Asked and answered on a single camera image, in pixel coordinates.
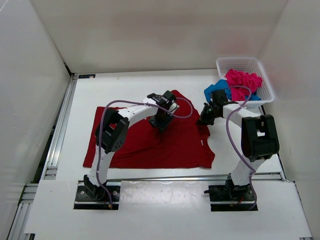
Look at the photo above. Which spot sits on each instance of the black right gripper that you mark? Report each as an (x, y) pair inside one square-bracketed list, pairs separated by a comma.
[(203, 119)]

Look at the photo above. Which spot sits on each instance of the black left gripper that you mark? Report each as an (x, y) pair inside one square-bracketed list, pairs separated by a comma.
[(162, 125)]

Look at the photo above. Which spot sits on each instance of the red t-shirt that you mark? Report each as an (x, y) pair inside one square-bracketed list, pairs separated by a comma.
[(183, 144)]

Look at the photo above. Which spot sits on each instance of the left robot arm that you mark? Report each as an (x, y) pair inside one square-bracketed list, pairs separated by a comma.
[(112, 130)]

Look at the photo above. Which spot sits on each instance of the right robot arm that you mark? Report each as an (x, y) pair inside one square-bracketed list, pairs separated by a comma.
[(259, 138)]

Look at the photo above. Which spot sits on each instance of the blue t-shirt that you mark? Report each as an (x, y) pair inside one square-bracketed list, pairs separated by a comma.
[(234, 93)]

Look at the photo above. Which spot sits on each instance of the pink t-shirt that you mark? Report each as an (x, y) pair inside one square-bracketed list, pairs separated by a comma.
[(241, 78)]

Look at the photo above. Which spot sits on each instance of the white plastic laundry basket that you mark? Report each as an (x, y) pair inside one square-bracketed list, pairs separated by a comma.
[(250, 65)]

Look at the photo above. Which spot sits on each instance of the white front cover board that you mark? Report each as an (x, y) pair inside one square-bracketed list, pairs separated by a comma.
[(166, 211)]

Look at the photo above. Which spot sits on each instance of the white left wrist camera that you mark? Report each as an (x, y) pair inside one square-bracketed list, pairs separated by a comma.
[(172, 107)]

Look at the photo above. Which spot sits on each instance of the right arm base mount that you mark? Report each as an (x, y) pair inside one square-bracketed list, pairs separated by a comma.
[(225, 198)]

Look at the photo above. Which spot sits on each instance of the aluminium front rail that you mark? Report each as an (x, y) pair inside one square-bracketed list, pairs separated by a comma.
[(162, 178)]

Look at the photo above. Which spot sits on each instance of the aluminium rail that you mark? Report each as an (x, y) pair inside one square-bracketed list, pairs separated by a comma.
[(162, 178), (23, 174)]

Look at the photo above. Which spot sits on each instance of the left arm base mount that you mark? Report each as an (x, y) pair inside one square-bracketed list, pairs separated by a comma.
[(85, 200)]

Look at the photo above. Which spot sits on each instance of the aluminium left side rail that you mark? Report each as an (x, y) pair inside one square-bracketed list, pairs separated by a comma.
[(23, 174)]

